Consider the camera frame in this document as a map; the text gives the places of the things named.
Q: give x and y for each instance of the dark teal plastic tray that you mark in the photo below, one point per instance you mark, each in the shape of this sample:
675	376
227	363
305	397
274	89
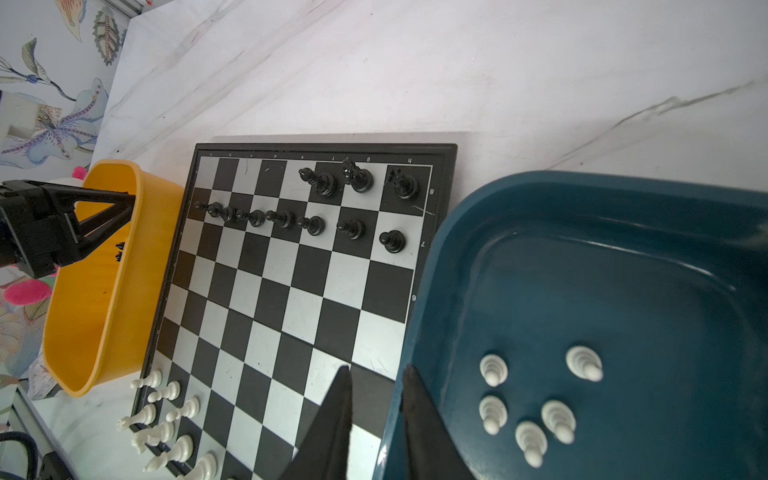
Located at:
585	326

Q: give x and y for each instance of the black pawn f7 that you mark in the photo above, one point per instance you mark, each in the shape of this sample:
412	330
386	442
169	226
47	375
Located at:
314	225

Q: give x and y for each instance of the black bishop piece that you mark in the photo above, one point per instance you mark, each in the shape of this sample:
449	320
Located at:
324	184

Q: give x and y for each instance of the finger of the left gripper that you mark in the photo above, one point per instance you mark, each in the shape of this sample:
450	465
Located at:
97	196
96	229

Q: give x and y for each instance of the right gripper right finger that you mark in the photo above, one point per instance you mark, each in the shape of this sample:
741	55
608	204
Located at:
431	452

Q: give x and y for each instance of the white rook piece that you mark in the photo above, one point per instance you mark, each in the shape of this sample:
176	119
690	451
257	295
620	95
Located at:
205	469

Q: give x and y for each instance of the black knight piece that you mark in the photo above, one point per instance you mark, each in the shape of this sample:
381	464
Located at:
361	180

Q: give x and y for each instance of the yellow plastic tray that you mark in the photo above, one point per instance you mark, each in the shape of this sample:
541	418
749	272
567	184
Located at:
102	308

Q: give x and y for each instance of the black pawn h7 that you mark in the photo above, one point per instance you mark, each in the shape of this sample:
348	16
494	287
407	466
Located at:
393	241

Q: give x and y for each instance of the black white chessboard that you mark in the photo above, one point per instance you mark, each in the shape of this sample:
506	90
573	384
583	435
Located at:
256	316

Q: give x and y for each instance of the black rook piece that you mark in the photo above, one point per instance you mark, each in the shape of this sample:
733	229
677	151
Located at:
405	186

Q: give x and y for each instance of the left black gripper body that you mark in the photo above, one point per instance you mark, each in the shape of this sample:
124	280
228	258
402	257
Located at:
38	226

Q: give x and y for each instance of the black pawn g7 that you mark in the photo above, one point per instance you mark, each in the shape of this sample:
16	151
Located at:
354	228

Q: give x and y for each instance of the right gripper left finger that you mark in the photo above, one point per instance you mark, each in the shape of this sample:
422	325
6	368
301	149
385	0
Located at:
324	451

